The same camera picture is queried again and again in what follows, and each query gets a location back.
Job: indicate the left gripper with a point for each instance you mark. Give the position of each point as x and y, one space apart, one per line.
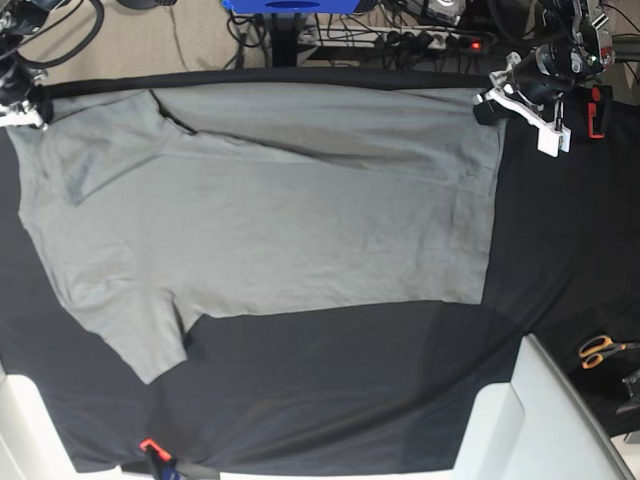
540 76

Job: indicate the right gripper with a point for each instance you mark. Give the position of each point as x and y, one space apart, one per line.
19 83

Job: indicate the grey T-shirt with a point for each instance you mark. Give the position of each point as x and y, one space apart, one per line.
151 209

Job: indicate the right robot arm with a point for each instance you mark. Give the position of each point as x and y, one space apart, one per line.
23 22

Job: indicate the red black clamp right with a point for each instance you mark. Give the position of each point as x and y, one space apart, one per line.
599 109

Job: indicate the white power strip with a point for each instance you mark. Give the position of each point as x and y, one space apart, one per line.
365 37

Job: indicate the blue box on stand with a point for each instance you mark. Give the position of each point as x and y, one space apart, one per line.
246 7

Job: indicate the white bin right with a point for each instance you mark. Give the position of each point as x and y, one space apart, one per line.
535 426

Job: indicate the white bin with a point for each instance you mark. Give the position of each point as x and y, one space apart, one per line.
30 445
535 426

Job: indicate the white bin left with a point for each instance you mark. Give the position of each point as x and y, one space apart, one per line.
30 445

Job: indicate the red blue clamp bottom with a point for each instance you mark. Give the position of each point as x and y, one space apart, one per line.
161 464

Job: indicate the orange handled scissors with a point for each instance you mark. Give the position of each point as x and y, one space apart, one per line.
597 349

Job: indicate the black metal bracket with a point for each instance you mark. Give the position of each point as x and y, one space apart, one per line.
631 383

